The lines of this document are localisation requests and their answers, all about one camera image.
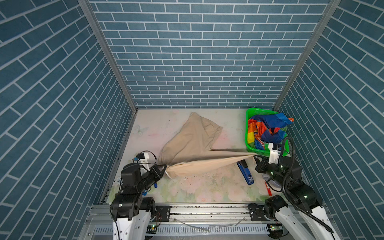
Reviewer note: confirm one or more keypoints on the green plastic basket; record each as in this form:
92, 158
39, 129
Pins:
254, 111

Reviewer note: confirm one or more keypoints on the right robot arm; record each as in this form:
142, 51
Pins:
301, 211

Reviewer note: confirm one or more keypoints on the grey bowl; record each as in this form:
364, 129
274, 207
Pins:
271, 184

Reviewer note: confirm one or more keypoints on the white cable tie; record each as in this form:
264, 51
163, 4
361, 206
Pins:
209, 227

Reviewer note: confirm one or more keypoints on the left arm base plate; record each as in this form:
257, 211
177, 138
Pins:
160, 213

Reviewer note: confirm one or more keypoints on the red marker pen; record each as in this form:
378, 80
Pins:
268, 189

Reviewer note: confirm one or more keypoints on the multicolour shorts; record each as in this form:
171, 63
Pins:
264, 129

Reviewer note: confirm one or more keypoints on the blue stapler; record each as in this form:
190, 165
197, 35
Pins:
245, 172

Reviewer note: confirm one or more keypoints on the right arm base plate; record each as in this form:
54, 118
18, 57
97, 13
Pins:
257, 213

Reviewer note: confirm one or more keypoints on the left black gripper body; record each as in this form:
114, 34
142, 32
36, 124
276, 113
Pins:
152, 176

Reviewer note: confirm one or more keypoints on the blue marker pen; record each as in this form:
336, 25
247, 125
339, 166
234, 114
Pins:
155, 185

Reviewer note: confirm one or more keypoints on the aluminium front rail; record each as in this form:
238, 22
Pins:
99, 224

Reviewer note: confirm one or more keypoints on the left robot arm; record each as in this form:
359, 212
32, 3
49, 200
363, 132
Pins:
133, 214

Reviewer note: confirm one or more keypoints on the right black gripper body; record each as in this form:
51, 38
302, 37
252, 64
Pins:
272, 169

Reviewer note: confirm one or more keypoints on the beige shorts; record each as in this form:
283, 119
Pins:
190, 151

